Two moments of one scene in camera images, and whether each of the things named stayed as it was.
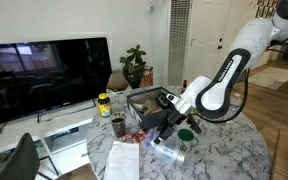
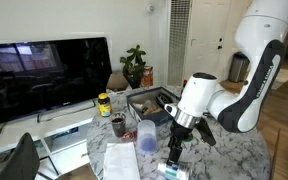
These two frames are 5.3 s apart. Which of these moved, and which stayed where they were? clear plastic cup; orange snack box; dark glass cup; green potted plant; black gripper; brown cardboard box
Moved: black gripper; clear plastic cup
Stayed: orange snack box; brown cardboard box; green potted plant; dark glass cup
